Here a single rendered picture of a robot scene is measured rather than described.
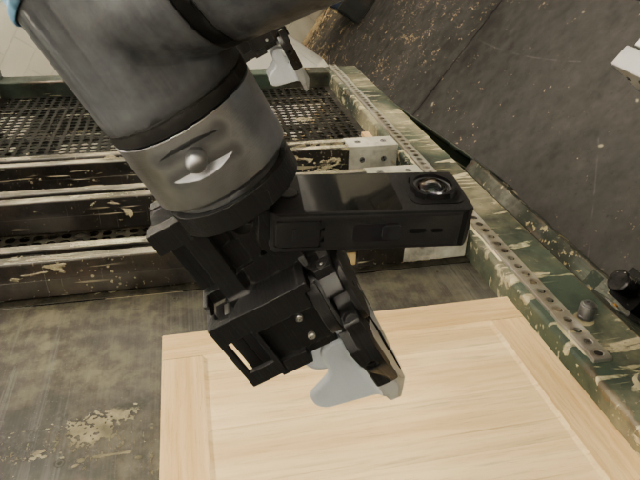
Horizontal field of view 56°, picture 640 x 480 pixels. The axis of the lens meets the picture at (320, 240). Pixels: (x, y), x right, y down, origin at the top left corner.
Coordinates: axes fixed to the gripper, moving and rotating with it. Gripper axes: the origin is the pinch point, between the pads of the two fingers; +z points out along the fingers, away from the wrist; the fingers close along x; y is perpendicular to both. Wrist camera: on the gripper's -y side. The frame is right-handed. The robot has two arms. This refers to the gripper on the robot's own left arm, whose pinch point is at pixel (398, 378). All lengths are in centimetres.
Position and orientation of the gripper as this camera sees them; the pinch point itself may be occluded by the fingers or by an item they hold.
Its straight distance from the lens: 43.9
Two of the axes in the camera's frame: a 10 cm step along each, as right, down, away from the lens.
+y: -8.9, 4.5, 1.1
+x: 1.7, 5.4, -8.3
